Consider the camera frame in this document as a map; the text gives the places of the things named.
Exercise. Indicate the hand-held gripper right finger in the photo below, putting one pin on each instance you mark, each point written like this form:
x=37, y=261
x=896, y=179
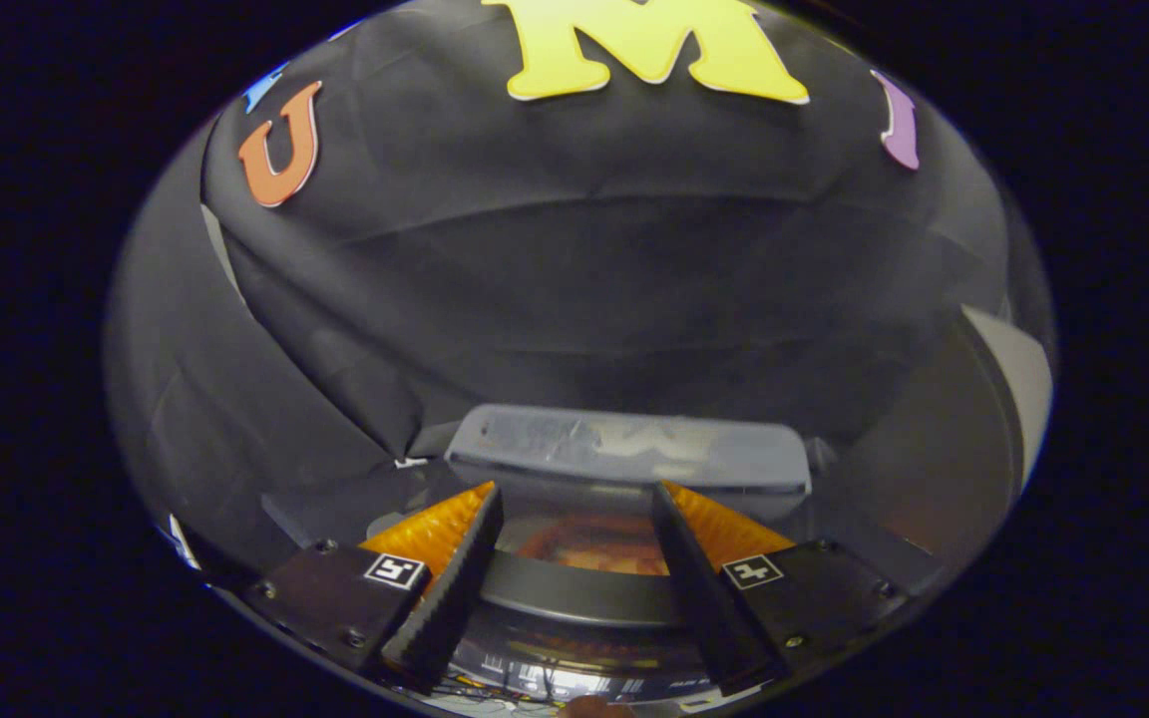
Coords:
x=699, y=588

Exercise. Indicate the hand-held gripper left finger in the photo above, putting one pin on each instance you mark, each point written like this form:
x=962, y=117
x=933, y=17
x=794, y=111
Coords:
x=445, y=598

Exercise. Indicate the orange polo shirt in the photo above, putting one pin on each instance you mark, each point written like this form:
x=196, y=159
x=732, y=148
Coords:
x=594, y=543

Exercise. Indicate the dark washing machine lid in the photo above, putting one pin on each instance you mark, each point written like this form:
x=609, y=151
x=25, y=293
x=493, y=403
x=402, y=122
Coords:
x=584, y=593

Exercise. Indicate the grey washing machine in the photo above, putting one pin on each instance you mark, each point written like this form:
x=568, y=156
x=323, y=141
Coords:
x=574, y=680

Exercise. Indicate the beige cabinet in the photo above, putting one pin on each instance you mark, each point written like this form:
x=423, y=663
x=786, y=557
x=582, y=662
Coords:
x=934, y=469

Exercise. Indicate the white and blue object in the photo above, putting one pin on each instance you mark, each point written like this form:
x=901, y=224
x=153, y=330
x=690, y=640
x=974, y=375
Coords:
x=184, y=543

